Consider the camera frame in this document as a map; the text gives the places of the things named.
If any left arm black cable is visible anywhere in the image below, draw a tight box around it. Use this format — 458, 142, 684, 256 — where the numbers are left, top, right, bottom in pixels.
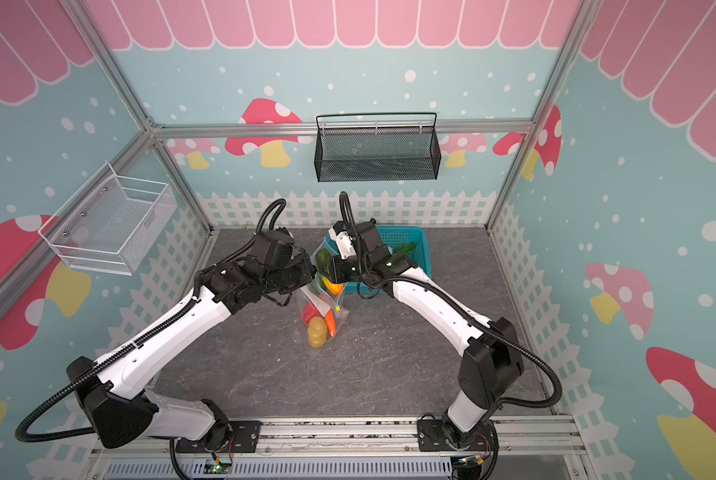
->
14, 198, 288, 444

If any orange carrot toy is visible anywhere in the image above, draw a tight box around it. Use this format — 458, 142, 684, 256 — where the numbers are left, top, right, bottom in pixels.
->
324, 309, 338, 337

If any teal plastic basket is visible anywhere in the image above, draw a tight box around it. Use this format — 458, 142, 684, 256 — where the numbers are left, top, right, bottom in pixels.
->
347, 224, 431, 298

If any aluminium front rail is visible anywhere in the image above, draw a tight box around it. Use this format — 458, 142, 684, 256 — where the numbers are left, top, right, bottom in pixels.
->
90, 413, 587, 460

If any red pepper toy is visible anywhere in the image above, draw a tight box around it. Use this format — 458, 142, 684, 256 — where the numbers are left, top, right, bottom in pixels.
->
300, 302, 323, 325

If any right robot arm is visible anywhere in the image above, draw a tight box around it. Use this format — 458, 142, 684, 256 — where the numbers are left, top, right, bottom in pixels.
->
316, 220, 563, 449

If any clear zip top bag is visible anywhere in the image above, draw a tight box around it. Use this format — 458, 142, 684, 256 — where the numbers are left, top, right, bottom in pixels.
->
295, 236, 349, 348

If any white wire wall basket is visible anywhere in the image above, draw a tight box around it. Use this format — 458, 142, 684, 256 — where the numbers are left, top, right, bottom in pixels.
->
38, 164, 178, 276

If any black mesh wall basket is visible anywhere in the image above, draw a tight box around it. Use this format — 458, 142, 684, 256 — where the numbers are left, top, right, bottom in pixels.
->
314, 112, 442, 182

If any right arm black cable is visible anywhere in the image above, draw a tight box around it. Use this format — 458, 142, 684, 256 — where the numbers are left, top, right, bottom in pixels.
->
338, 191, 563, 409

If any green leafy vegetable toy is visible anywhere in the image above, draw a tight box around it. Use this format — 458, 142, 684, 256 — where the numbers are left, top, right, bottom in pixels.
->
394, 242, 417, 255

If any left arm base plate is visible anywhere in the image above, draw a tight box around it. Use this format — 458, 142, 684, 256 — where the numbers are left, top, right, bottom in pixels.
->
176, 420, 262, 454

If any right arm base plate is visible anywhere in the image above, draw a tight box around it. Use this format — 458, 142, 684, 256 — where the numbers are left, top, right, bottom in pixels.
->
416, 417, 499, 452

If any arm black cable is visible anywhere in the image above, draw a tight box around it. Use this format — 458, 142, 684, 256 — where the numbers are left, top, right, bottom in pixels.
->
14, 198, 288, 444
338, 191, 563, 409

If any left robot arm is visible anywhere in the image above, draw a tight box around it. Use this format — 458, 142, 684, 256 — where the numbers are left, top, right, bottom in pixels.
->
15, 228, 316, 452

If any yellow potato toy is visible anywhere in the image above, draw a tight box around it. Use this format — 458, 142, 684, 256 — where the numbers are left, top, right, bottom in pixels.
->
307, 316, 329, 349

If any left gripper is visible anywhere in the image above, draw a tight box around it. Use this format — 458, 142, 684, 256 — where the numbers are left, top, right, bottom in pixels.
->
263, 252, 319, 294

